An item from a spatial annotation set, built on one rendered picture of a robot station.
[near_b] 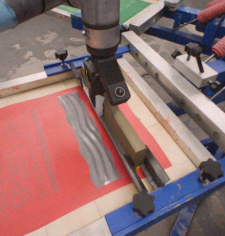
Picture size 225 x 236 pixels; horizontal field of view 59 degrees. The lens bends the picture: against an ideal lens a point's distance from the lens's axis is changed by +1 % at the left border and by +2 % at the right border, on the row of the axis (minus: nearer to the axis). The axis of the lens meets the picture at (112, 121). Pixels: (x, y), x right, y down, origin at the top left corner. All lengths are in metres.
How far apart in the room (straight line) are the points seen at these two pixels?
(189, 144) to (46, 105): 0.46
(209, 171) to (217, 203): 1.22
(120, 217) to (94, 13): 0.39
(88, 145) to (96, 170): 0.08
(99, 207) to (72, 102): 0.35
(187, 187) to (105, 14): 0.39
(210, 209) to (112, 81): 1.34
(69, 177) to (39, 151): 0.12
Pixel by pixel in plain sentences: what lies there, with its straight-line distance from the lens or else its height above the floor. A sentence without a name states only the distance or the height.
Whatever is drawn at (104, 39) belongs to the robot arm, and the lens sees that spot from 0.42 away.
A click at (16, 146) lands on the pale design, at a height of 0.95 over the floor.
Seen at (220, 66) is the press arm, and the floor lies 1.04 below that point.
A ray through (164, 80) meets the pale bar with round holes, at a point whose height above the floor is 1.02.
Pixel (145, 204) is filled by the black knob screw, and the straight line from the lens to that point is 0.39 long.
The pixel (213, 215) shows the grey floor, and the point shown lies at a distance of 1.62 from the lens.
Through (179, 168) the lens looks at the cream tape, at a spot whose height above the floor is 0.95.
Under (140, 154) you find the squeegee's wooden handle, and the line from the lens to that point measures 0.45.
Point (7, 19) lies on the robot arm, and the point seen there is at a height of 1.29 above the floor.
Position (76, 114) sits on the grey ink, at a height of 0.96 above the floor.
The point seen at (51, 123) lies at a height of 0.95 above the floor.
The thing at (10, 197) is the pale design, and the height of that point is 0.95.
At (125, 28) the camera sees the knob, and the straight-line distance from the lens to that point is 0.90.
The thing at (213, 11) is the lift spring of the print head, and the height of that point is 1.09.
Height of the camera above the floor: 1.43
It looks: 50 degrees down
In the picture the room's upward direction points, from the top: straight up
